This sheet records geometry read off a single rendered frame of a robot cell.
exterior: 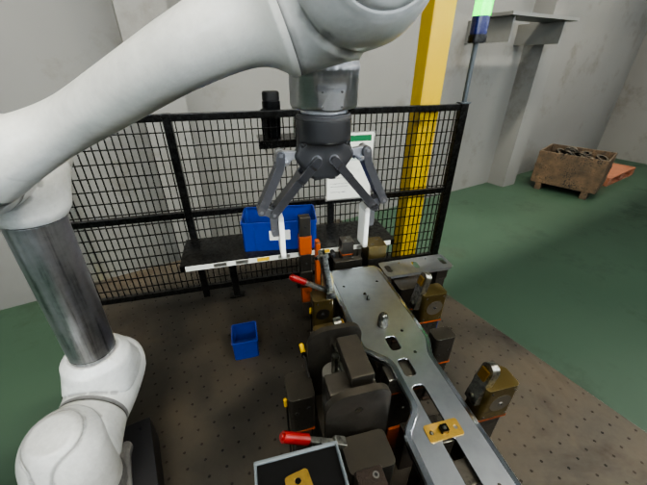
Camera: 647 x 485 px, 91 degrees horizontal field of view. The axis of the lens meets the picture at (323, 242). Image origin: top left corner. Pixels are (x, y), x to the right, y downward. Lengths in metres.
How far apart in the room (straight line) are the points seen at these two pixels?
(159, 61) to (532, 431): 1.32
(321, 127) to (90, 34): 2.61
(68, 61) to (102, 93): 2.58
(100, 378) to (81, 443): 0.15
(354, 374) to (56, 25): 2.76
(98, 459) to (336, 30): 0.90
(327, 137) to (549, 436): 1.18
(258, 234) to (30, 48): 2.09
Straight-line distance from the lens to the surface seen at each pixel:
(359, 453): 0.72
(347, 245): 1.31
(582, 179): 5.78
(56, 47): 2.96
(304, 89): 0.42
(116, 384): 1.00
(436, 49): 1.61
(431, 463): 0.83
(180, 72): 0.30
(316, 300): 1.04
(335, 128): 0.43
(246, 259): 1.32
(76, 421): 0.92
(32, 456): 0.92
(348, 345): 0.72
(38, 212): 0.74
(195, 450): 1.21
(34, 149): 0.51
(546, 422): 1.39
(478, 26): 1.65
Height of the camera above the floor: 1.72
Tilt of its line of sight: 30 degrees down
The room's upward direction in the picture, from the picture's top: straight up
